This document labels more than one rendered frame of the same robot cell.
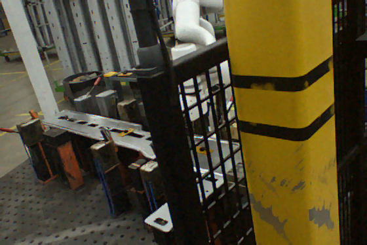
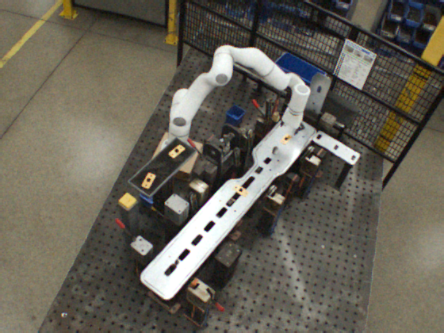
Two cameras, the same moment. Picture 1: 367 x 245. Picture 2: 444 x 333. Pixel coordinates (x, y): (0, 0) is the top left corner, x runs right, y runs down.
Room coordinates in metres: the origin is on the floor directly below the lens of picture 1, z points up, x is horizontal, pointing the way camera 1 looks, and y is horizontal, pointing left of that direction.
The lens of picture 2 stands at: (2.15, 1.51, 2.99)
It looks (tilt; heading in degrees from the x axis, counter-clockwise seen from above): 52 degrees down; 251
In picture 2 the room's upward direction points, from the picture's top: 10 degrees clockwise
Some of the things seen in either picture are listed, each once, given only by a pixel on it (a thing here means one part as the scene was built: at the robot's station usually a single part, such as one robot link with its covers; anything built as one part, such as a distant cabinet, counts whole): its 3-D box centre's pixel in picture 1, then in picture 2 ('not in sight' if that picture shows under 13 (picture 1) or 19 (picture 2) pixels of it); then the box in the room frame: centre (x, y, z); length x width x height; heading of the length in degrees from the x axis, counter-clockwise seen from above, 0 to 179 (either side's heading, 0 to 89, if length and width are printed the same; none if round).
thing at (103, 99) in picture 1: (116, 126); (175, 223); (1.94, 0.35, 0.90); 0.13 x 0.10 x 0.41; 133
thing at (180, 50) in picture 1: (187, 63); (300, 97); (1.25, -0.07, 1.34); 0.09 x 0.08 x 0.13; 74
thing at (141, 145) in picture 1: (122, 133); (239, 194); (1.60, 0.27, 1.00); 1.38 x 0.22 x 0.02; 43
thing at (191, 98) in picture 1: (193, 102); (293, 116); (1.25, -0.07, 1.20); 0.10 x 0.07 x 0.11; 133
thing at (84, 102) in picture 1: (91, 124); (143, 261); (2.13, 0.53, 0.88); 0.11 x 0.10 x 0.36; 133
